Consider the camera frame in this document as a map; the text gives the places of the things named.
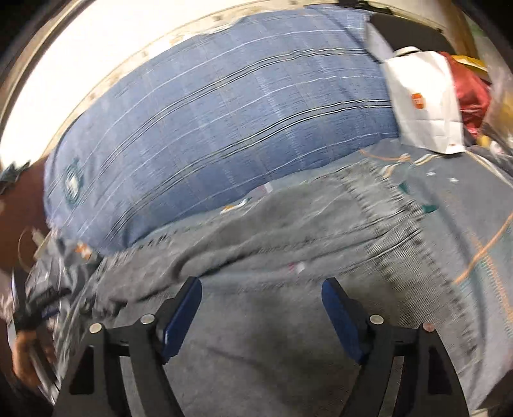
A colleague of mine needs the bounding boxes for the person's left hand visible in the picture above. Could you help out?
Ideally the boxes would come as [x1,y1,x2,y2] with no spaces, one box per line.
[12,333,55,391]

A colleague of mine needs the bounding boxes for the white charger cable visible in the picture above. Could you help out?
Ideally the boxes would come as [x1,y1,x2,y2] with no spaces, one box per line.
[18,226,46,273]

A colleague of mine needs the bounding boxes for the red bag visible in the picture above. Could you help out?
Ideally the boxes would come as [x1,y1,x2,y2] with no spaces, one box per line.
[439,51,492,133]

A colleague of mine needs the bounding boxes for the blue plaid pillow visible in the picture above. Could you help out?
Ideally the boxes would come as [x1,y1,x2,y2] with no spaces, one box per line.
[43,4,401,257]

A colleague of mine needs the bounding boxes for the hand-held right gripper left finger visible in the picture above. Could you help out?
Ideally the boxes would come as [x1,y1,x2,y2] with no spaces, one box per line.
[52,277,203,417]

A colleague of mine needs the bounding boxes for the grey star-printed bed sheet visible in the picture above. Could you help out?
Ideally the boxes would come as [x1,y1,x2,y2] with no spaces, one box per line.
[24,140,513,413]

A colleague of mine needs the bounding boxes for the grey denim pants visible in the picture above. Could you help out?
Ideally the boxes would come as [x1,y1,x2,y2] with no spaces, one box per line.
[56,158,498,417]

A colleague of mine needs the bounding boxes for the white paper bag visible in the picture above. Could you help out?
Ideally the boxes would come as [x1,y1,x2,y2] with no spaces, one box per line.
[379,46,466,155]

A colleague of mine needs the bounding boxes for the brown wooden nightstand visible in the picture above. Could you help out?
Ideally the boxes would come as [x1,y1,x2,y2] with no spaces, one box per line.
[0,160,51,281]

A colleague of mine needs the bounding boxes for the clear plastic bag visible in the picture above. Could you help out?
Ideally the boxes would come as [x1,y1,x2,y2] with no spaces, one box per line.
[477,16,513,161]

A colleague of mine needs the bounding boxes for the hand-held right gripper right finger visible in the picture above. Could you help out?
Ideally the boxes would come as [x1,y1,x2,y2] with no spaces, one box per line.
[322,277,470,417]

